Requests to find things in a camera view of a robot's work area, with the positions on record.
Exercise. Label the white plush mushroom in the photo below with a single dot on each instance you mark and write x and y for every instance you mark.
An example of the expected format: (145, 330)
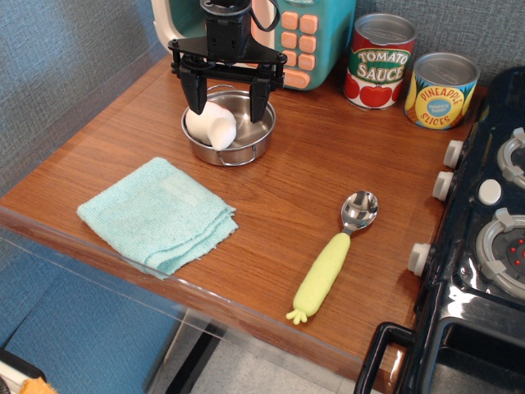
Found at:
(215, 126)

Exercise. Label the teal toy microwave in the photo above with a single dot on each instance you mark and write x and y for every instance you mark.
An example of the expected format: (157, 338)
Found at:
(312, 34)

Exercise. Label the clear acrylic table guard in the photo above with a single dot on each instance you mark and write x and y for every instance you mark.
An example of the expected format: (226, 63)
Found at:
(240, 292)

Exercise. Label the small steel pan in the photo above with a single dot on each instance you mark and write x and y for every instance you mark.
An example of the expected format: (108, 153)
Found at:
(252, 139)

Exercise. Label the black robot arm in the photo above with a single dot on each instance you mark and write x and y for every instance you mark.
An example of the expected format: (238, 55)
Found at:
(225, 5)

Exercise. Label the orange plush object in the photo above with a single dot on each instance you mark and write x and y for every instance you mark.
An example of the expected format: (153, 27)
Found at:
(36, 386)

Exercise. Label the pineapple slices can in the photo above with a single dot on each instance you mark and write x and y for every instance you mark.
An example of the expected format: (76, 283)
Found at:
(440, 90)

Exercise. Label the folded teal cloth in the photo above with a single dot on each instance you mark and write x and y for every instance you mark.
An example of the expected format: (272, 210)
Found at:
(159, 217)

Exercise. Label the tomato sauce can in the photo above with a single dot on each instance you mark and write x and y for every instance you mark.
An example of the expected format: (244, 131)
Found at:
(380, 52)

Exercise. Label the corn-handled metal spoon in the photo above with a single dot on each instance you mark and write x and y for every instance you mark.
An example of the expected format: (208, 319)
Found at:
(357, 212)

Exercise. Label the black toy stove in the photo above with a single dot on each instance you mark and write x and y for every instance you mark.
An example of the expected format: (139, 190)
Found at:
(468, 336)

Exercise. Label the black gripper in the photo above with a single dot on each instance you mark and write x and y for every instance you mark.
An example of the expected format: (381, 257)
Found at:
(228, 51)

